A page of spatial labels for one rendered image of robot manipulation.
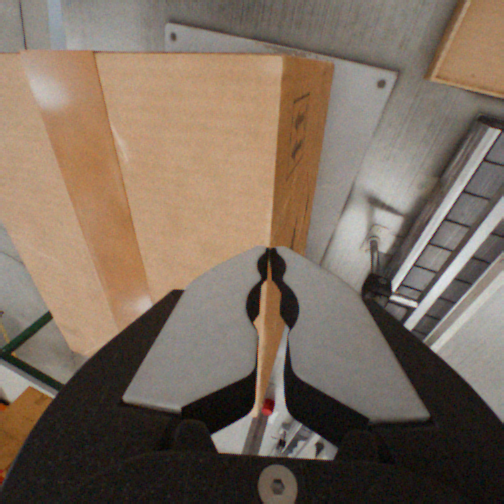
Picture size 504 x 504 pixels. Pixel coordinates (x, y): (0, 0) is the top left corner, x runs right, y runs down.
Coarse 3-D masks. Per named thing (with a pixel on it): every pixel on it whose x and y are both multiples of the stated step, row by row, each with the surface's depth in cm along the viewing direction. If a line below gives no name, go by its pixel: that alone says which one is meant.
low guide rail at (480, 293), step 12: (492, 276) 34; (480, 288) 35; (492, 288) 34; (468, 300) 37; (480, 300) 35; (456, 312) 39; (468, 312) 37; (444, 324) 40; (456, 324) 38; (432, 336) 42; (444, 336) 40; (432, 348) 42; (324, 456) 71
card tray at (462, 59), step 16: (464, 0) 26; (480, 0) 27; (496, 0) 27; (464, 16) 28; (480, 16) 28; (496, 16) 27; (448, 32) 28; (464, 32) 29; (480, 32) 28; (496, 32) 28; (448, 48) 27; (464, 48) 29; (480, 48) 29; (496, 48) 28; (432, 64) 30; (448, 64) 30; (464, 64) 30; (480, 64) 30; (496, 64) 29; (432, 80) 29; (448, 80) 31; (464, 80) 31; (480, 80) 30; (496, 80) 30; (496, 96) 30
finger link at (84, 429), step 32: (160, 320) 8; (96, 352) 7; (128, 352) 7; (96, 384) 6; (128, 384) 6; (64, 416) 5; (96, 416) 5; (128, 416) 5; (160, 416) 5; (32, 448) 5; (64, 448) 5; (96, 448) 5; (128, 448) 5; (160, 448) 5; (32, 480) 4; (64, 480) 4
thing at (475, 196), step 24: (480, 168) 31; (480, 192) 32; (456, 216) 34; (432, 240) 37; (456, 240) 36; (432, 264) 38; (480, 264) 36; (408, 288) 42; (456, 288) 39; (432, 312) 43; (312, 432) 73
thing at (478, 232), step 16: (496, 192) 26; (496, 208) 25; (480, 224) 26; (496, 224) 26; (464, 240) 28; (480, 240) 27; (464, 256) 28; (448, 272) 30; (432, 288) 32; (400, 320) 37; (416, 320) 34; (304, 448) 62
